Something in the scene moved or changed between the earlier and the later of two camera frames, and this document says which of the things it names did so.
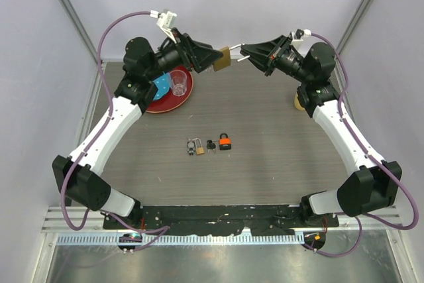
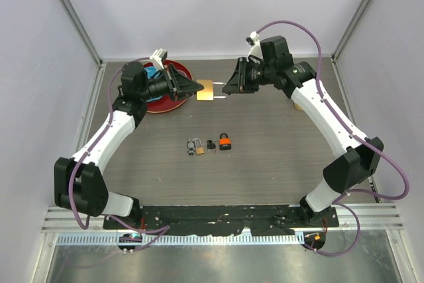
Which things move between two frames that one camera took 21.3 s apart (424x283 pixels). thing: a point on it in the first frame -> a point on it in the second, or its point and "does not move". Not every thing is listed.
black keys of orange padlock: x=211 y=145 does not move
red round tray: x=169 y=101 does not move
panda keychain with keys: x=191 y=146 does not move
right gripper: x=261 y=56 -> x=239 y=83
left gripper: x=195 y=55 -> x=179 y=84
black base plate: x=220 y=220 does not move
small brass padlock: x=199 y=150 does not move
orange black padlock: x=224 y=143 does not move
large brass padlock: x=224 y=61 -> x=207 y=93
